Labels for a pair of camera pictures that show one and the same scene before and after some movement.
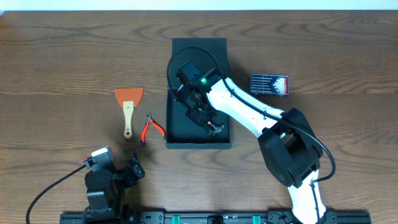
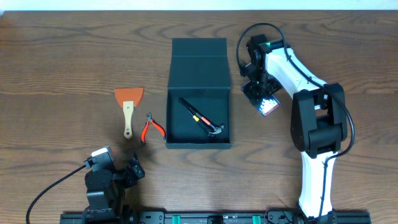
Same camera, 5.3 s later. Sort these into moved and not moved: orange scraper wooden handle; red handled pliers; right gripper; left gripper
Moved: right gripper
Not moved: left gripper; orange scraper wooden handle; red handled pliers
